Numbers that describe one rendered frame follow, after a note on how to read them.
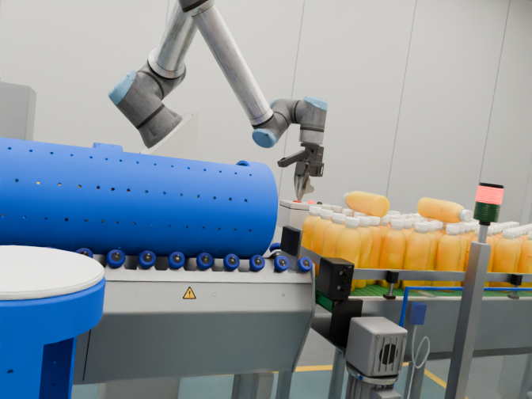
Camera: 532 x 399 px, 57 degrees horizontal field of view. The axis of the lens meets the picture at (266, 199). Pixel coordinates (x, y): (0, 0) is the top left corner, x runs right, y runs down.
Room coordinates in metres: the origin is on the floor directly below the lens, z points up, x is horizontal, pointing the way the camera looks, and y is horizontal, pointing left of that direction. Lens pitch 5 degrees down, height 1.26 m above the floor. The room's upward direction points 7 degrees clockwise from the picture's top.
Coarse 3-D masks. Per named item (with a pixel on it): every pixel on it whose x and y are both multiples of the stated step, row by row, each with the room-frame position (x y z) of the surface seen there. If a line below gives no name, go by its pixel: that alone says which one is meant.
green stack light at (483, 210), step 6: (480, 204) 1.28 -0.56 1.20; (486, 204) 1.27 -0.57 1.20; (492, 204) 1.27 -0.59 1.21; (498, 204) 1.27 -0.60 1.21; (474, 210) 1.30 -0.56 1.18; (480, 210) 1.28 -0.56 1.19; (486, 210) 1.27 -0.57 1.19; (492, 210) 1.27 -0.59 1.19; (498, 210) 1.27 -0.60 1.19; (474, 216) 1.30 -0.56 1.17; (480, 216) 1.28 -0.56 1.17; (486, 216) 1.27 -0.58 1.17; (492, 216) 1.27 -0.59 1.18; (498, 216) 1.28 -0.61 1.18
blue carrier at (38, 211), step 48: (0, 144) 1.07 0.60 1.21; (48, 144) 1.13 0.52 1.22; (96, 144) 1.20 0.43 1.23; (0, 192) 1.03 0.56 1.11; (48, 192) 1.07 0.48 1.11; (96, 192) 1.11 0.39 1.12; (144, 192) 1.15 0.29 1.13; (192, 192) 1.20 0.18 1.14; (240, 192) 1.26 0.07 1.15; (0, 240) 1.06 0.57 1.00; (48, 240) 1.10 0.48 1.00; (96, 240) 1.14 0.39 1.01; (144, 240) 1.18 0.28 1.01; (192, 240) 1.22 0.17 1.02; (240, 240) 1.27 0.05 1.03
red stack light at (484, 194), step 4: (480, 188) 1.29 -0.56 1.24; (484, 188) 1.28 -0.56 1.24; (488, 188) 1.27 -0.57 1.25; (492, 188) 1.27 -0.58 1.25; (496, 188) 1.27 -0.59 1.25; (500, 188) 1.30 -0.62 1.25; (480, 192) 1.29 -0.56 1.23; (484, 192) 1.28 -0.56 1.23; (488, 192) 1.27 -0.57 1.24; (492, 192) 1.27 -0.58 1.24; (496, 192) 1.27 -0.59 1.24; (500, 192) 1.27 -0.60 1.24; (476, 196) 1.31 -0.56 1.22; (480, 196) 1.29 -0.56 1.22; (484, 196) 1.27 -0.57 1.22; (488, 196) 1.27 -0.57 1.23; (492, 196) 1.27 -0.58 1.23; (496, 196) 1.27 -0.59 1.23; (500, 196) 1.27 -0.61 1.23; (480, 200) 1.28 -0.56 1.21; (484, 200) 1.27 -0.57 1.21; (488, 200) 1.27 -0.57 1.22; (492, 200) 1.27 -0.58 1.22; (496, 200) 1.27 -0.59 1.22; (500, 200) 1.27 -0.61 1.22
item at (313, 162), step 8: (304, 144) 1.78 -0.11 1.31; (312, 144) 1.77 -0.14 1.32; (312, 152) 1.81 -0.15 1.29; (320, 152) 1.81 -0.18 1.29; (304, 160) 1.78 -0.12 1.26; (312, 160) 1.80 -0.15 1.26; (320, 160) 1.81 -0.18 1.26; (296, 168) 1.82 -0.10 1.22; (304, 168) 1.76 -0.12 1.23; (312, 168) 1.79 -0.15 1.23; (320, 168) 1.80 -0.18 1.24; (312, 176) 1.79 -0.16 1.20; (320, 176) 1.79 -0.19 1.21
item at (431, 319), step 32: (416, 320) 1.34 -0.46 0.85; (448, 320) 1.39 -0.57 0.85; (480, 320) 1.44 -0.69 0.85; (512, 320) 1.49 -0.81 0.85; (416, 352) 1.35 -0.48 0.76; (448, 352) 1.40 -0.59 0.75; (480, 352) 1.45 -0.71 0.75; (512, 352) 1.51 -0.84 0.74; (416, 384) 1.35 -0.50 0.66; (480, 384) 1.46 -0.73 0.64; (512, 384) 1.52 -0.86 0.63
